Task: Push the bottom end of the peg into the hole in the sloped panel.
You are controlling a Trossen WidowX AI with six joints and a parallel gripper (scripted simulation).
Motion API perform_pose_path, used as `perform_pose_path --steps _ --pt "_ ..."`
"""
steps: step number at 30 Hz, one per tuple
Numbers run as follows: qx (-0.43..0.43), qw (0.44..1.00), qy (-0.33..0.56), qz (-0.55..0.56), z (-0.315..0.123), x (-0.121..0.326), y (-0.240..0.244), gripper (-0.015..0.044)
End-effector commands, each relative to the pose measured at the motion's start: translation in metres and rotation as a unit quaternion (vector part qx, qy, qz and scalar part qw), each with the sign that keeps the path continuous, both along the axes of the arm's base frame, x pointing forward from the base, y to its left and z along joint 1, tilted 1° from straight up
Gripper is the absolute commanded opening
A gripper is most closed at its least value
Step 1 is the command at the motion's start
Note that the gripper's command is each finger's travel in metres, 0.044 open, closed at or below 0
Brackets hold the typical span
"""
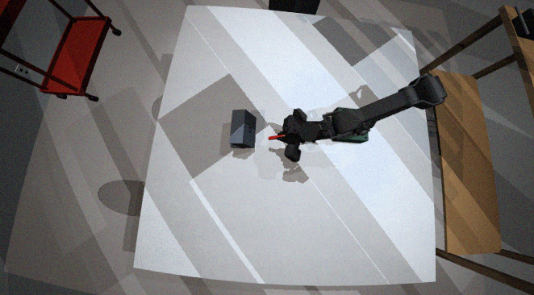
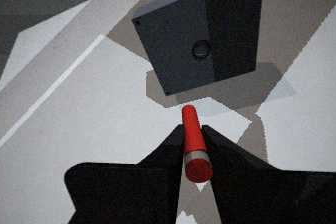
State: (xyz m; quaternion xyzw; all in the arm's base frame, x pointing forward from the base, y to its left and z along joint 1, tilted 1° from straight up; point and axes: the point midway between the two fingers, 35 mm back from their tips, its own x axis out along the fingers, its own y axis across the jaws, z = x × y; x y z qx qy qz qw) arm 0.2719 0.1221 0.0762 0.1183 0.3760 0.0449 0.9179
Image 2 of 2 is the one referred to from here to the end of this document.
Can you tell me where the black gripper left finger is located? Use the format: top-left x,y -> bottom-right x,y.
64,124 -> 185,224

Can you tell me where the dark red peg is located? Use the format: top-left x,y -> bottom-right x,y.
182,105 -> 213,183

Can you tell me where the dark blue sloped panel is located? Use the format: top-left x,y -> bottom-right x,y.
131,0 -> 262,96

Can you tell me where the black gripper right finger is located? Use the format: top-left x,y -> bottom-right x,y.
201,125 -> 336,224

